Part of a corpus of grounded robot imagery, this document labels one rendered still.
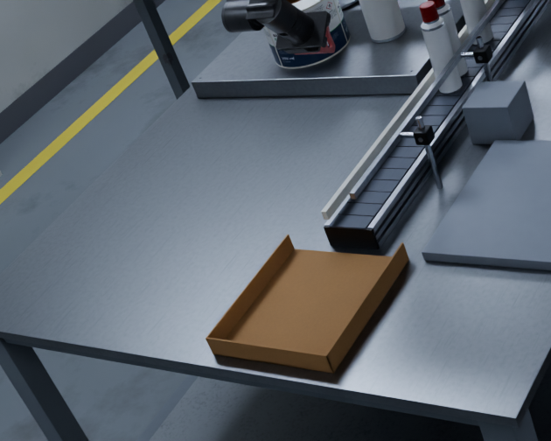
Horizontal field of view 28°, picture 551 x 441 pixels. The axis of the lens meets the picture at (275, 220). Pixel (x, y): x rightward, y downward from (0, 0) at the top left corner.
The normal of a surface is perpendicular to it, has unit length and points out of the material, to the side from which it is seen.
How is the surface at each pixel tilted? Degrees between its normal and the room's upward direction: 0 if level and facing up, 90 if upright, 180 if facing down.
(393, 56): 0
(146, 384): 0
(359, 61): 0
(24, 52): 90
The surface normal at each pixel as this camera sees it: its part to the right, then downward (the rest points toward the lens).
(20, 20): 0.80, 0.05
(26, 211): -0.33, -0.79
